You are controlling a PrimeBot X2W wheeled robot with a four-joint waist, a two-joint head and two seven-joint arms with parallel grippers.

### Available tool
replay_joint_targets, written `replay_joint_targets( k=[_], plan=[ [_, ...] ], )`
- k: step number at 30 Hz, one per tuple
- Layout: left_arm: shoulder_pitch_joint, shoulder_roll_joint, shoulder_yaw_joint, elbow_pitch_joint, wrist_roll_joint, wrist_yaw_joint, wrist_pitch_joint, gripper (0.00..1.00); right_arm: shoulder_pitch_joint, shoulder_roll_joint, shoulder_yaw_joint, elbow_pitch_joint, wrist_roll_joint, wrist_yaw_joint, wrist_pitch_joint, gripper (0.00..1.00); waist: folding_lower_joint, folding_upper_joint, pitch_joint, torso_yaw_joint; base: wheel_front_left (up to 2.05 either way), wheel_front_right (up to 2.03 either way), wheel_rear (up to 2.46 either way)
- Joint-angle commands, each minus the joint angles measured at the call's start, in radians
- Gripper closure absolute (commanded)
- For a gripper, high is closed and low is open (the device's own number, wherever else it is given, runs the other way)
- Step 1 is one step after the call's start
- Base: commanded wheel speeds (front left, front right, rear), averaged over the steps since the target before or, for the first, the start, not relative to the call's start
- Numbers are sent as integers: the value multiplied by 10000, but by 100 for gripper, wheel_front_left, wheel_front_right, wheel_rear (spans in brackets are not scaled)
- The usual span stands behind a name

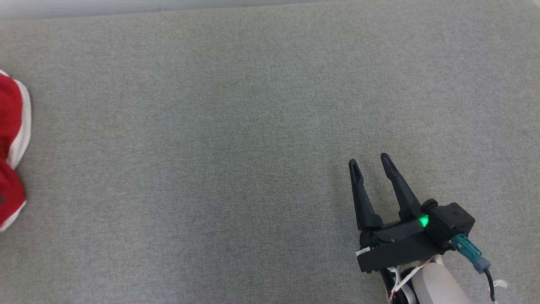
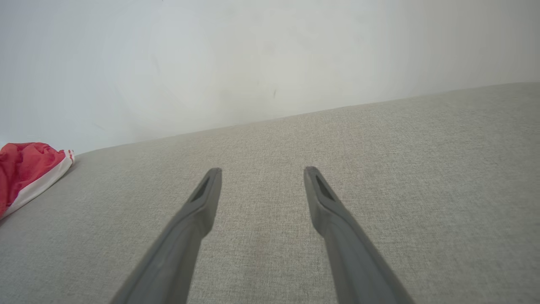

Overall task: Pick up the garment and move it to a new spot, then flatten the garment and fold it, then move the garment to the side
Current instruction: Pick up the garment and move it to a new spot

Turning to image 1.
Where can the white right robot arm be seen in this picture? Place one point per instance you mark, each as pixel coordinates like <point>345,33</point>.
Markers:
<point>434,283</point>

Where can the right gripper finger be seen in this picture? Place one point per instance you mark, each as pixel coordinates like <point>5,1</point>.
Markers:
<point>403,194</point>
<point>363,202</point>

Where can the red shirt with white panel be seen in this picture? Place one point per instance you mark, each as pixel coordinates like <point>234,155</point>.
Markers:
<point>10,122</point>

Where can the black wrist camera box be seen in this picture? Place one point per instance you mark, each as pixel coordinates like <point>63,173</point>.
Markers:
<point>453,219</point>

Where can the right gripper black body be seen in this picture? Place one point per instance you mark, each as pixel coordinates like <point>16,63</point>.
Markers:
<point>400,245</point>

